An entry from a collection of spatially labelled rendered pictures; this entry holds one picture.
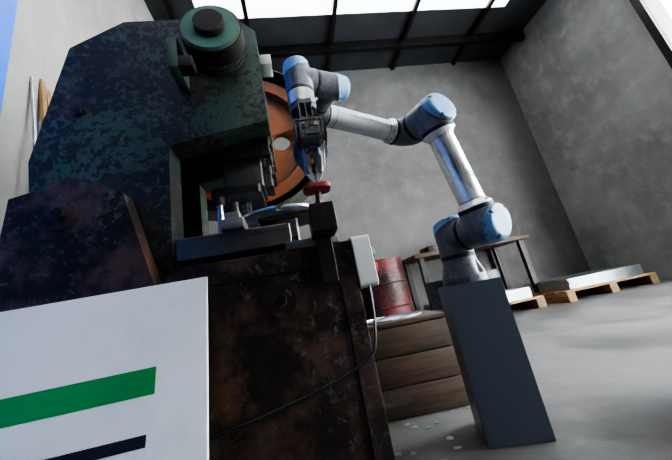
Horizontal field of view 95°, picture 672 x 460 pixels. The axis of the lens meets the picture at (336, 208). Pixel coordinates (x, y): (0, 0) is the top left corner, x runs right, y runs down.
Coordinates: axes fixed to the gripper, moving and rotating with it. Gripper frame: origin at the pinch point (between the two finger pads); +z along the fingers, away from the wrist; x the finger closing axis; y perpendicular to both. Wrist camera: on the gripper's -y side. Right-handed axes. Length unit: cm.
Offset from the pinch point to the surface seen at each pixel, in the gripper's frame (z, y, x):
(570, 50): -255, -246, 437
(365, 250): 19.3, -5.3, 10.2
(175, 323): 28.3, -3.1, -36.1
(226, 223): 5.7, -7.7, -24.3
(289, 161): -41, -70, -3
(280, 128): -61, -70, -5
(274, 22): -352, -260, 14
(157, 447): 50, 1, -38
